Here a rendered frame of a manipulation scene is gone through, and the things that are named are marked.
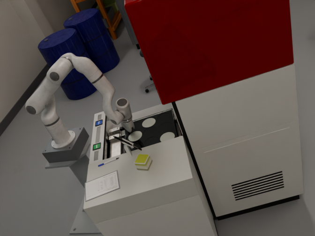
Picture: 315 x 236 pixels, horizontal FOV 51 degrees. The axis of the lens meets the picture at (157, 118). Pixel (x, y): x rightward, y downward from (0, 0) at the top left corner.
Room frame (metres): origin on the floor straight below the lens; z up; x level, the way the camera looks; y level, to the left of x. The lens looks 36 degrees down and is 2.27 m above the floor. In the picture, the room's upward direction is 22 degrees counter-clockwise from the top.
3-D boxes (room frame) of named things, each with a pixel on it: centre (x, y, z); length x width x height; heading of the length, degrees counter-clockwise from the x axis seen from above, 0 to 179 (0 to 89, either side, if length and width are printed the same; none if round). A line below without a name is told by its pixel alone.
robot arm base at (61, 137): (2.04, 0.71, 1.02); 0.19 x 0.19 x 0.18
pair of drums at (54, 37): (4.80, 0.68, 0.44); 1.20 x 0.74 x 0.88; 157
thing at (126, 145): (1.53, 0.22, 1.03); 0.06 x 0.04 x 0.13; 82
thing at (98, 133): (1.88, 0.43, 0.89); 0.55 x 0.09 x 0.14; 172
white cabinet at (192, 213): (1.70, 0.20, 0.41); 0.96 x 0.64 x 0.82; 172
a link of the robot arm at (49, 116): (2.08, 0.69, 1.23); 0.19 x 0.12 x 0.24; 151
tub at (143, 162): (1.39, 0.17, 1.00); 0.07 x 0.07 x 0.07; 56
